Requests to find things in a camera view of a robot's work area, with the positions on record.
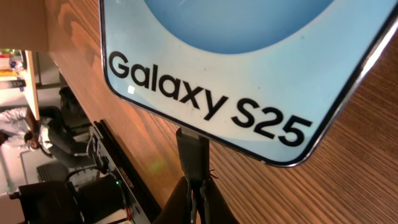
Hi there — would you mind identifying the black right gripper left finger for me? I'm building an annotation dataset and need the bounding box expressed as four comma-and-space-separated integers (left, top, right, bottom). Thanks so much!
154, 177, 191, 224

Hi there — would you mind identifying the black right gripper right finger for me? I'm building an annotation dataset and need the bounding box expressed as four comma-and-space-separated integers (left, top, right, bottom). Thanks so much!
198, 177, 239, 224

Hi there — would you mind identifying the blue screen smartphone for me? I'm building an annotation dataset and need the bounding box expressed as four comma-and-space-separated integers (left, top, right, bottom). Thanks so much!
99, 0, 397, 167

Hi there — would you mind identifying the black charging cable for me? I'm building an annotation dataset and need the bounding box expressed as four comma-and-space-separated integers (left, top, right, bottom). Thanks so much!
175, 126, 211, 187

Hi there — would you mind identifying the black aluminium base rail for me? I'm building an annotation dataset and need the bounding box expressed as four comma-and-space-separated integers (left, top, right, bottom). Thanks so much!
91, 120, 162, 223

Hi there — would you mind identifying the person in background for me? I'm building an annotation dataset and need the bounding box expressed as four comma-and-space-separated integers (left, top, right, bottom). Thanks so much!
1, 107, 94, 168

